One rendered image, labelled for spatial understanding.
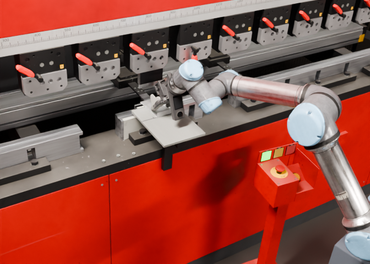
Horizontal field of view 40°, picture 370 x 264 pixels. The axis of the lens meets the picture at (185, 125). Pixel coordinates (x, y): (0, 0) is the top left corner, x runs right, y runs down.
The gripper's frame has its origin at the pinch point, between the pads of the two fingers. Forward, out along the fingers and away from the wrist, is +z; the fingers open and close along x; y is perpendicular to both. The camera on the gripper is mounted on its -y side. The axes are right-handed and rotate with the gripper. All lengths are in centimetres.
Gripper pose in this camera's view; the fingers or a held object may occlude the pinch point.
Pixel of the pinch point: (160, 108)
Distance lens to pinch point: 202.7
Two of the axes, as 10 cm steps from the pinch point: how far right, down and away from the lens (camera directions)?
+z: -3.8, 3.1, 8.7
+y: -3.6, -9.2, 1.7
